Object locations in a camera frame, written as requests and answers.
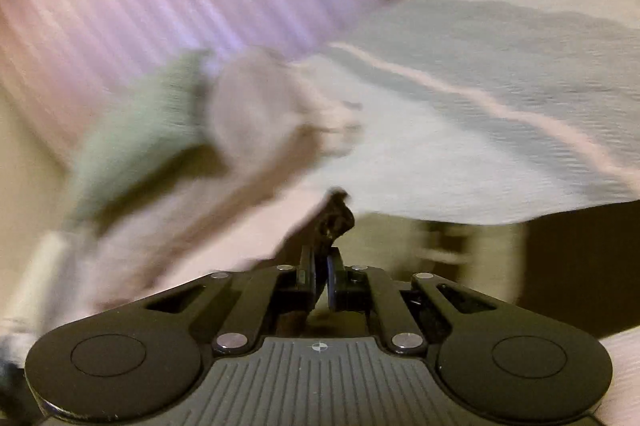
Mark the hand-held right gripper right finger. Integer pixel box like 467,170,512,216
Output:
327,249,496,354

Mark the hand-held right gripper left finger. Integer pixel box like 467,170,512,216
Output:
142,246,317,354

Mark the dark cloth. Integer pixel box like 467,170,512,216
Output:
312,187,357,257

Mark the grey-green pillow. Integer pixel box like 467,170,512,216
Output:
65,49,227,228

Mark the pink curtain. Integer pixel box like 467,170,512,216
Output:
0,0,466,167

